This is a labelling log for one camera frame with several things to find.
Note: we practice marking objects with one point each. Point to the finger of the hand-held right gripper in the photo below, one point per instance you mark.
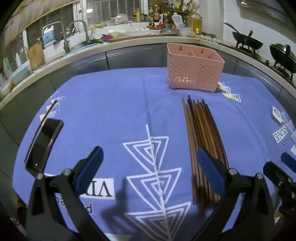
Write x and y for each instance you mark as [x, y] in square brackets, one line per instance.
[288, 161]
[283, 185]

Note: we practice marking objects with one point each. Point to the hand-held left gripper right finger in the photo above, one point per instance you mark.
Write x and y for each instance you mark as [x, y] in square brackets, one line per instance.
[210, 169]

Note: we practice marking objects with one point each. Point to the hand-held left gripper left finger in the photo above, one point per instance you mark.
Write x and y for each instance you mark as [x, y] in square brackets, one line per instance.
[92, 164]

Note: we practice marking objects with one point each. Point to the bundle of wooden chopsticks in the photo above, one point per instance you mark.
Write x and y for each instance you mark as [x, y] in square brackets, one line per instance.
[203, 129]

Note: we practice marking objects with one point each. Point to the pink plastic utensil basket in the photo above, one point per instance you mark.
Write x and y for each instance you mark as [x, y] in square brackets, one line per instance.
[194, 69]

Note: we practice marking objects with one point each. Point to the small white device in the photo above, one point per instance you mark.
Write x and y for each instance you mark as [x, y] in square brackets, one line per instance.
[276, 115]

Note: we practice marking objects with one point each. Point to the black smartphone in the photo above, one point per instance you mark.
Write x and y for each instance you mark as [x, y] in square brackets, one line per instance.
[44, 143]

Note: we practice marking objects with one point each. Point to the blue printed tablecloth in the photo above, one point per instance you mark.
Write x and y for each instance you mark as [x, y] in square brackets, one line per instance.
[104, 104]

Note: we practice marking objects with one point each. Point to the thin dark stick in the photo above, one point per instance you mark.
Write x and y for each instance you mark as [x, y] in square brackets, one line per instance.
[47, 113]

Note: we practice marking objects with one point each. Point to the black wok with lid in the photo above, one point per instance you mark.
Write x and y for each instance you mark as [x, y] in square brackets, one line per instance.
[282, 54]

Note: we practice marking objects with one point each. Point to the steel gas stove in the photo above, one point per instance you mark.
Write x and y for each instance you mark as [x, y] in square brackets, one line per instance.
[255, 50]

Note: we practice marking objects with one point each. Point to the wooden cutting board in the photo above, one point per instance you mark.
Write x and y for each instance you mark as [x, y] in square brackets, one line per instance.
[35, 55]

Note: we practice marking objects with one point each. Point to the steel kitchen faucet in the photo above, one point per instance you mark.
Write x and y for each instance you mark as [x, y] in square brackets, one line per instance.
[66, 44]
[87, 34]

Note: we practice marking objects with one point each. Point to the open black wok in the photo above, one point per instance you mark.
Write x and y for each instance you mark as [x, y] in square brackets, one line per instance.
[248, 41]

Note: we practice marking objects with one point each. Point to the purple plastic bag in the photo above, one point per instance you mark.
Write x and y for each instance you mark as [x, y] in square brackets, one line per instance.
[106, 37]

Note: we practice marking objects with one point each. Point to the long wooden board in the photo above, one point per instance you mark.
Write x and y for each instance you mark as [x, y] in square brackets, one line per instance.
[138, 37]

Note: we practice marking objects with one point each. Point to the metal tray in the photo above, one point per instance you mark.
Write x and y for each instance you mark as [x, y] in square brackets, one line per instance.
[170, 32]

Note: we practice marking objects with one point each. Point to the black ladle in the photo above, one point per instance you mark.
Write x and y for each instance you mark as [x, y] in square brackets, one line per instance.
[229, 25]

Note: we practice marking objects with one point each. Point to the large yellow oil bottle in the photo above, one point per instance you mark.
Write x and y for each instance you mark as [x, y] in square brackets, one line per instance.
[195, 24]

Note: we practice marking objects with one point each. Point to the white plastic bag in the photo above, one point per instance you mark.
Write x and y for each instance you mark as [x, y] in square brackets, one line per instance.
[119, 19]

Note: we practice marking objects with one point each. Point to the white plastic jug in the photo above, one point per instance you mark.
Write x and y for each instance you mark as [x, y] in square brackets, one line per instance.
[177, 22]

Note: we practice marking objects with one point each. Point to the green cap bottle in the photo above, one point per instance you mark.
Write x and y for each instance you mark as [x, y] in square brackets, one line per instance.
[166, 22]

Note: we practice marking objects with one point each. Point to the steel range hood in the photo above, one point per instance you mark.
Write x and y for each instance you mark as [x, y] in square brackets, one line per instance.
[266, 8]

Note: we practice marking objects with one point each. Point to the small yellow bottle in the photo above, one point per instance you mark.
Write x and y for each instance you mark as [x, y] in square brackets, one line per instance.
[138, 16]

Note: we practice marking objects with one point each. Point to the red label sauce bottle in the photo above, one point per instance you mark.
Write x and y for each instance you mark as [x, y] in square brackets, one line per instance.
[156, 16]

